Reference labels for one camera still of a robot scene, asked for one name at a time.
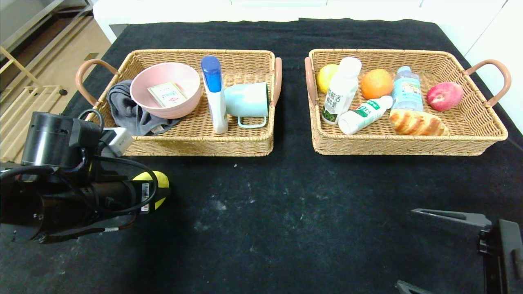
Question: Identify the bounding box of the small yellow lemon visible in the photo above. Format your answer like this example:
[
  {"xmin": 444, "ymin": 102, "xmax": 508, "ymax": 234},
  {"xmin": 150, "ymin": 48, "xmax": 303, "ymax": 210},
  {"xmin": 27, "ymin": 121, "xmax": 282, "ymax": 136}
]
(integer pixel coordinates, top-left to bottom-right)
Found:
[{"xmin": 317, "ymin": 64, "xmax": 340, "ymax": 94}]

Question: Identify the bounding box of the grey shelf unit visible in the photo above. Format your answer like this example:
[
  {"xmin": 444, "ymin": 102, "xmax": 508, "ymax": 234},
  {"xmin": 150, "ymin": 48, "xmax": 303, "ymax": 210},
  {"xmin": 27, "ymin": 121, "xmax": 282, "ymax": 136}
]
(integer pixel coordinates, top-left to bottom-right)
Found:
[{"xmin": 0, "ymin": 0, "xmax": 96, "ymax": 62}]

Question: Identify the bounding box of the pink bowl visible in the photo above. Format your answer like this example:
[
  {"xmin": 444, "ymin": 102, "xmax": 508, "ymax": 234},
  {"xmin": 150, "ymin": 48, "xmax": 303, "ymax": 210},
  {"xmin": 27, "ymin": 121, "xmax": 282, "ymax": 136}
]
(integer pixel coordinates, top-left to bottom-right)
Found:
[{"xmin": 130, "ymin": 62, "xmax": 203, "ymax": 120}]

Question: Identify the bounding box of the wicker basket with brown handles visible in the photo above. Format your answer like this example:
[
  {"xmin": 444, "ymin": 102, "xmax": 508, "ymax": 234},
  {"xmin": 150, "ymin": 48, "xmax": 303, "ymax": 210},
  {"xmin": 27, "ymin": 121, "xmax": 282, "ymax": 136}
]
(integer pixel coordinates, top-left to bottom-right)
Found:
[
  {"xmin": 75, "ymin": 49, "xmax": 283, "ymax": 157},
  {"xmin": 304, "ymin": 48, "xmax": 512, "ymax": 156}
]

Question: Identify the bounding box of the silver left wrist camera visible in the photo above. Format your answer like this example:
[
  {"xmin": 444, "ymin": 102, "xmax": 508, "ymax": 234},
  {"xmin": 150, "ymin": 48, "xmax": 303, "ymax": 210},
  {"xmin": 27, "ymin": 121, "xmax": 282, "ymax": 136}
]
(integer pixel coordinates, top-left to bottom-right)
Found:
[{"xmin": 99, "ymin": 127, "xmax": 134, "ymax": 158}]

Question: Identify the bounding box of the tall white milk bottle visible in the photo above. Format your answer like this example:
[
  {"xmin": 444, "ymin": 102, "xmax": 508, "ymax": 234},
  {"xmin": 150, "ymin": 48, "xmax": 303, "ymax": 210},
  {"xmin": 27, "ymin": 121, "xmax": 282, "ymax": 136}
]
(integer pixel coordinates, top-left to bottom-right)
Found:
[{"xmin": 321, "ymin": 57, "xmax": 362, "ymax": 125}]

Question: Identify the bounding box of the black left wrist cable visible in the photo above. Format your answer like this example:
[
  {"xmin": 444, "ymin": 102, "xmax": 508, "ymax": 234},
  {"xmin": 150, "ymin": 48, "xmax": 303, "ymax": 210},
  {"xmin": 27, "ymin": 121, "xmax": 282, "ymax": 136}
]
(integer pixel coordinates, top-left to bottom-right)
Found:
[{"xmin": 0, "ymin": 109, "xmax": 159, "ymax": 217}]

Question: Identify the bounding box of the gold and blue card box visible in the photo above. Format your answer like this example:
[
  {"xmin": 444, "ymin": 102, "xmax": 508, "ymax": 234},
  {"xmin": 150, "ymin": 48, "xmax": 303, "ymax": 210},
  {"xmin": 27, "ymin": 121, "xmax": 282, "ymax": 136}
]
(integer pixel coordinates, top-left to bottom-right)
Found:
[{"xmin": 147, "ymin": 81, "xmax": 188, "ymax": 109}]

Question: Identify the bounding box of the croissant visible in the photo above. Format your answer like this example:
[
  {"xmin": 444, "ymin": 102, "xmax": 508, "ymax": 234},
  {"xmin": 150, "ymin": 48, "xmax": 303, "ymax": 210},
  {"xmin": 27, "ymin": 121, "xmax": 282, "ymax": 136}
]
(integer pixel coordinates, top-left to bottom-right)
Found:
[{"xmin": 389, "ymin": 108, "xmax": 451, "ymax": 136}]

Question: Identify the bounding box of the white bottle with blue cap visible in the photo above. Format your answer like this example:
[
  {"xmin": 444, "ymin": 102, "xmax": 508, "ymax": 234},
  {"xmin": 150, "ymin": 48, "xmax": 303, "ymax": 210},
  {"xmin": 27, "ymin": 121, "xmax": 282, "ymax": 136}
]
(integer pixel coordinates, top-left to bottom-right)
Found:
[{"xmin": 200, "ymin": 55, "xmax": 229, "ymax": 134}]

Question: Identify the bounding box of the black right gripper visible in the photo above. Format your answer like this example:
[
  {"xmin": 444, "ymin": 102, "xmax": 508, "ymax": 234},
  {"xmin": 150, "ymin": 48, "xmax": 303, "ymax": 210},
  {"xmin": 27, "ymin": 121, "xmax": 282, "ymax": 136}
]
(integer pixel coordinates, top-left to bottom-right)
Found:
[{"xmin": 395, "ymin": 208, "xmax": 523, "ymax": 294}]

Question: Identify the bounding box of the red peach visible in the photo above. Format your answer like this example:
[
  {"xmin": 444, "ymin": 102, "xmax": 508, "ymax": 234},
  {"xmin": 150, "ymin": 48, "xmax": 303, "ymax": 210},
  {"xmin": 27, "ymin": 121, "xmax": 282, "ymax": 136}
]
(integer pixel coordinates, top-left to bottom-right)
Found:
[{"xmin": 426, "ymin": 81, "xmax": 465, "ymax": 112}]

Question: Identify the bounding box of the clear water bottle blue cap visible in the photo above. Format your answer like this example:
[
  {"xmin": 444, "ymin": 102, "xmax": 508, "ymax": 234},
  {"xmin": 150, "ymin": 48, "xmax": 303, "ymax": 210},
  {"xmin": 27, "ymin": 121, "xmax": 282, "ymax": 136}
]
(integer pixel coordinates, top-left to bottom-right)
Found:
[{"xmin": 391, "ymin": 66, "xmax": 424, "ymax": 113}]

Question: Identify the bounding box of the small white foil-lid drink bottle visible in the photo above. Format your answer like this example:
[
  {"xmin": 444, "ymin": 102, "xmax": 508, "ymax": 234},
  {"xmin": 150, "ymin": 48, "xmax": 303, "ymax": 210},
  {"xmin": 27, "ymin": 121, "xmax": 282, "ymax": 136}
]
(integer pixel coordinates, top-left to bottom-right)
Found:
[{"xmin": 338, "ymin": 95, "xmax": 393, "ymax": 135}]

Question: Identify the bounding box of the orange fruit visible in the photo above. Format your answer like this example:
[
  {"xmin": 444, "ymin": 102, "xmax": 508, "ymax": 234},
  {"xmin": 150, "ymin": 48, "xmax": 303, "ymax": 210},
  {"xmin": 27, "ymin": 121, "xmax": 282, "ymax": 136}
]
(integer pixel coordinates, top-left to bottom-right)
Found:
[{"xmin": 360, "ymin": 68, "xmax": 394, "ymax": 100}]

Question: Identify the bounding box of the mint green mug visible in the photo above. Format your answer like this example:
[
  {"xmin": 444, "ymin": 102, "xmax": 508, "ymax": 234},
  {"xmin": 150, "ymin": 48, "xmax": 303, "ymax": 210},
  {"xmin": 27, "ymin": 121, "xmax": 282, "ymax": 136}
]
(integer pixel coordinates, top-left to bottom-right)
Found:
[{"xmin": 224, "ymin": 82, "xmax": 270, "ymax": 129}]

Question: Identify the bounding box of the large yellow lemon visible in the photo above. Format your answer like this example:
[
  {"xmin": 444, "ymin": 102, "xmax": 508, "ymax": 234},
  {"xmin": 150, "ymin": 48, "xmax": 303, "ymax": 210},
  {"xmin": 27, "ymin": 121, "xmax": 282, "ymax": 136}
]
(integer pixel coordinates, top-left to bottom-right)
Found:
[{"xmin": 132, "ymin": 170, "xmax": 170, "ymax": 211}]

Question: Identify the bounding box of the white furniture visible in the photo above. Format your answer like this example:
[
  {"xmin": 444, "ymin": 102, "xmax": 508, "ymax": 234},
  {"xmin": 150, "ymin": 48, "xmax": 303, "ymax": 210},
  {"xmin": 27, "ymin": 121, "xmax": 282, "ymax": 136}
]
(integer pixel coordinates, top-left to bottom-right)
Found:
[{"xmin": 93, "ymin": 0, "xmax": 442, "ymax": 45}]

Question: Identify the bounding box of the wooden rack on wheels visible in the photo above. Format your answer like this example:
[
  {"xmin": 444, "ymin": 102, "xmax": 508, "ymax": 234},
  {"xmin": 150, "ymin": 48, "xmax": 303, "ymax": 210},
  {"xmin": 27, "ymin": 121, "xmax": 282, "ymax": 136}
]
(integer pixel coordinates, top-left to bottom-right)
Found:
[{"xmin": 0, "ymin": 46, "xmax": 69, "ymax": 162}]

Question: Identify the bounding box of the black table cloth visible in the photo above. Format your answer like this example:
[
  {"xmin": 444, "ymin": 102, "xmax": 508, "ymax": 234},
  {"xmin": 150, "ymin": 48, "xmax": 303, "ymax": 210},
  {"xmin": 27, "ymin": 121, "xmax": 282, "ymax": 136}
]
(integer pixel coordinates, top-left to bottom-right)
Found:
[{"xmin": 0, "ymin": 18, "xmax": 523, "ymax": 294}]

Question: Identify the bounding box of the grey towel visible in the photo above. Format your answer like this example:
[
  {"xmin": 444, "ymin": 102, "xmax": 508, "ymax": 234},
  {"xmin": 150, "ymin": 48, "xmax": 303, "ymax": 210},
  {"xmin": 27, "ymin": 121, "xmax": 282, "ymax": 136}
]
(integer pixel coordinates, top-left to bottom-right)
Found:
[{"xmin": 106, "ymin": 79, "xmax": 185, "ymax": 136}]

